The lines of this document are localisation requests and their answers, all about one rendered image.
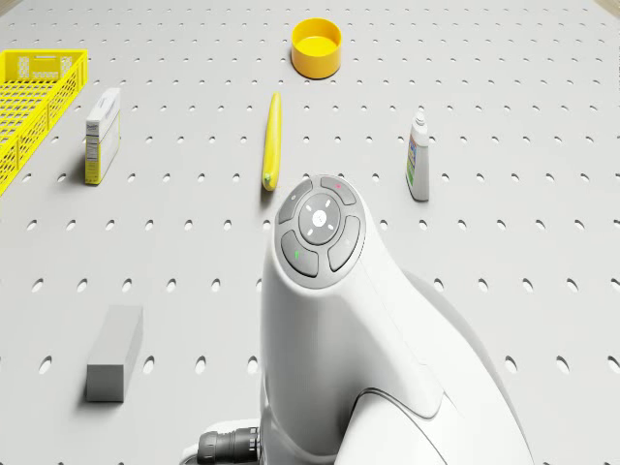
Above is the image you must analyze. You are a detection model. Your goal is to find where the white yellow box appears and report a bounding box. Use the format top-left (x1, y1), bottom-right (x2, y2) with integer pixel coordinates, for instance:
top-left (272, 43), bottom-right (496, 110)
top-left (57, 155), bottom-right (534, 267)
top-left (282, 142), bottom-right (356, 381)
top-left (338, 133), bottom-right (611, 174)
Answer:
top-left (84, 86), bottom-right (123, 186)

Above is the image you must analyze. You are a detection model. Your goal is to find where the grey cube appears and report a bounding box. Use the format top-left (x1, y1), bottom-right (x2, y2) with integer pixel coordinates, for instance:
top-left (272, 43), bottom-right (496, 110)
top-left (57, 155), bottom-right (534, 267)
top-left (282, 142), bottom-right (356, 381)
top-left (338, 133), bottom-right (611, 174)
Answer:
top-left (85, 304), bottom-right (144, 403)

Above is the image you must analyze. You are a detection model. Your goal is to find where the banana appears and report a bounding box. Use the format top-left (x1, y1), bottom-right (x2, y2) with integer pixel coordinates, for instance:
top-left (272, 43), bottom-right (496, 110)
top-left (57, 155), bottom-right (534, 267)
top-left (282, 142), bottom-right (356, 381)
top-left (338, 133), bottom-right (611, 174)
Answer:
top-left (261, 91), bottom-right (283, 192)

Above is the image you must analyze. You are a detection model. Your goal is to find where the small white bottle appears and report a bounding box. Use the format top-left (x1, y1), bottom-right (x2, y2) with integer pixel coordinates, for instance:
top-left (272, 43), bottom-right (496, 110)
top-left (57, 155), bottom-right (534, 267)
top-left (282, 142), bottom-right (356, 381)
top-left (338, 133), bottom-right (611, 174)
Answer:
top-left (405, 108), bottom-right (431, 202)

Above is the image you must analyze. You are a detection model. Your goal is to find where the yellow basket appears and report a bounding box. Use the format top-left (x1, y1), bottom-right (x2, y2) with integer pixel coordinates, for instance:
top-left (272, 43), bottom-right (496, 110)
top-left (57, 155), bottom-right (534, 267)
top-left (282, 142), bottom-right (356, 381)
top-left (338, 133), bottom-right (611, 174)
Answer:
top-left (0, 48), bottom-right (90, 198)

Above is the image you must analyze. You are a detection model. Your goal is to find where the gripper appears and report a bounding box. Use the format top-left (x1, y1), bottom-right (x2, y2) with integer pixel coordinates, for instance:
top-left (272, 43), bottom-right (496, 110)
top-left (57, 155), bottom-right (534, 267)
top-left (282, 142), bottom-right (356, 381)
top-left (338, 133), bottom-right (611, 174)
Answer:
top-left (181, 418), bottom-right (265, 465)

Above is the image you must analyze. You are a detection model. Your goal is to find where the yellow bowl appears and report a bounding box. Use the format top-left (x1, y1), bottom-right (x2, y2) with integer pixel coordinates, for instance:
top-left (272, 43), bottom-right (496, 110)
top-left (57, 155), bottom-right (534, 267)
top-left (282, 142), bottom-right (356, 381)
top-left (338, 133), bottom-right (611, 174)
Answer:
top-left (291, 17), bottom-right (343, 79)

